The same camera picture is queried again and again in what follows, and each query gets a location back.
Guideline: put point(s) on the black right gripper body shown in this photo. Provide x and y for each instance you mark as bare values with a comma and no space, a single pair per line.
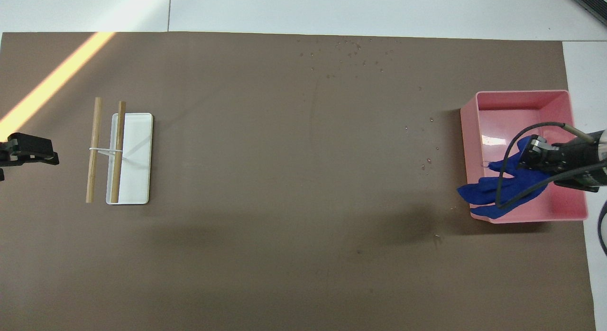
576,158

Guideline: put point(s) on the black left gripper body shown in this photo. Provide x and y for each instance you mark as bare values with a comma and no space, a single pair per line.
7,154

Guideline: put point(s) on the blue towel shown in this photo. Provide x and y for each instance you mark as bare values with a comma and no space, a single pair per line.
488,191

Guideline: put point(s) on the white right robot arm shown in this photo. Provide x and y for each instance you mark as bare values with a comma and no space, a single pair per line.
602,155

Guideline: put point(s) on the pink plastic bin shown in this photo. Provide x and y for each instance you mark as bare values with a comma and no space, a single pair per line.
521,108

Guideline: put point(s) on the white rack with wooden rods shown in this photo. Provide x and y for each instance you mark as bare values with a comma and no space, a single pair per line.
137,155

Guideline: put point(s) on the grey ribbed metal device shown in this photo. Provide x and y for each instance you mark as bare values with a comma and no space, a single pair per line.
593,1

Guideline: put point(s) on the brown paper table mat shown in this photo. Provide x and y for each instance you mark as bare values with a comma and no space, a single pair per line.
284,203

